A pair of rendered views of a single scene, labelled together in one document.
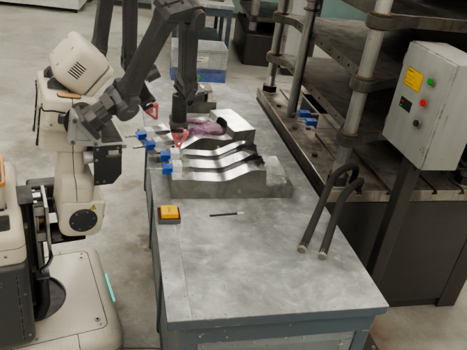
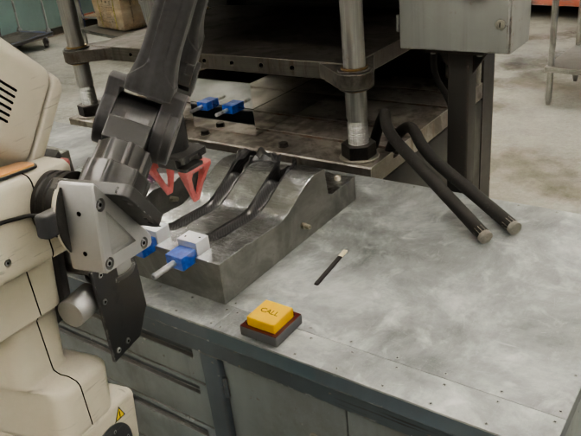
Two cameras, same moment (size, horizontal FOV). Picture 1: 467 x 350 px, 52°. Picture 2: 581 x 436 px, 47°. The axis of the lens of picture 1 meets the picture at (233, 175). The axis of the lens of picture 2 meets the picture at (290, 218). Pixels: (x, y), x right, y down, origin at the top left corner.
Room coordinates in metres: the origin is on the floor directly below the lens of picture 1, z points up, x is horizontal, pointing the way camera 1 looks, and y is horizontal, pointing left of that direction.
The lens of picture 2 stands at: (0.64, 0.75, 1.51)
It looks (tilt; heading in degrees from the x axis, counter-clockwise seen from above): 27 degrees down; 324
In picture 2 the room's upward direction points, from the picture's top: 6 degrees counter-clockwise
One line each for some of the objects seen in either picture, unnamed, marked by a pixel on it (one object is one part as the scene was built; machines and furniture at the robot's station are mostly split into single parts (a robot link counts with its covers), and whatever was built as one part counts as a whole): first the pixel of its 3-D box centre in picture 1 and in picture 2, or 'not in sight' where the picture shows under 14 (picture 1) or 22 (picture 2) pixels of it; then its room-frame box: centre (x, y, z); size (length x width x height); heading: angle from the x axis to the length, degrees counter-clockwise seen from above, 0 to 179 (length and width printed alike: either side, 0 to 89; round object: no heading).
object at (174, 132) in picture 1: (178, 135); (187, 176); (1.64, 0.23, 1.05); 0.07 x 0.07 x 0.09; 16
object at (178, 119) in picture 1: (178, 115); (171, 137); (1.66, 0.23, 1.12); 0.10 x 0.07 x 0.07; 16
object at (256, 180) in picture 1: (228, 168); (248, 207); (1.77, 0.03, 0.87); 0.50 x 0.26 x 0.14; 106
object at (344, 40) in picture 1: (376, 60); not in sight; (2.57, -0.67, 1.20); 1.29 x 0.83 x 0.19; 16
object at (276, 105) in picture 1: (354, 133); (271, 106); (2.59, -0.66, 0.76); 1.30 x 0.84 x 0.07; 16
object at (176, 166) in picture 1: (165, 169); (177, 259); (1.65, 0.27, 0.89); 0.13 x 0.05 x 0.05; 106
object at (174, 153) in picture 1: (162, 155); (138, 247); (1.76, 0.30, 0.89); 0.13 x 0.05 x 0.05; 105
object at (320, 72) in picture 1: (364, 103); (269, 54); (2.57, -0.67, 0.96); 1.29 x 0.83 x 0.18; 16
